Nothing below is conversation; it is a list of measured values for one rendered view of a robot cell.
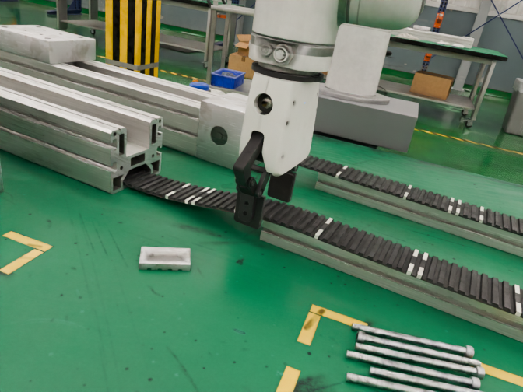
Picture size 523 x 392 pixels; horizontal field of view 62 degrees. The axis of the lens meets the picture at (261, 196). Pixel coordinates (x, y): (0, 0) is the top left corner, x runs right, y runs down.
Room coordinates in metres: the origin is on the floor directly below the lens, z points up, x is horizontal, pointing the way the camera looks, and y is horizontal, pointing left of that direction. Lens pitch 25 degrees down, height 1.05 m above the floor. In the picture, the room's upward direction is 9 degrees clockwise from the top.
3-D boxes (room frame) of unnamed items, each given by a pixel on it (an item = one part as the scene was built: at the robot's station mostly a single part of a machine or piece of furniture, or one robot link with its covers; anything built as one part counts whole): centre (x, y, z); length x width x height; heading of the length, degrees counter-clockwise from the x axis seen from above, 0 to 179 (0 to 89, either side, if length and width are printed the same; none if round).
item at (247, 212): (0.41, 0.02, 0.84); 0.03 x 0.03 x 0.07; 67
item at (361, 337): (0.30, -0.16, 0.78); 0.11 x 0.01 x 0.01; 86
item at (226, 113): (0.71, 0.05, 0.83); 0.12 x 0.09 x 0.10; 157
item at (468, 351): (0.31, -0.15, 0.78); 0.11 x 0.01 x 0.01; 84
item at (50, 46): (0.87, 0.47, 0.87); 0.16 x 0.11 x 0.07; 67
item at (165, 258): (0.37, 0.09, 0.78); 0.05 x 0.03 x 0.01; 103
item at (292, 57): (0.46, 0.00, 0.99); 0.09 x 0.08 x 0.03; 157
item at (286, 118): (0.46, -0.01, 0.93); 0.10 x 0.07 x 0.11; 157
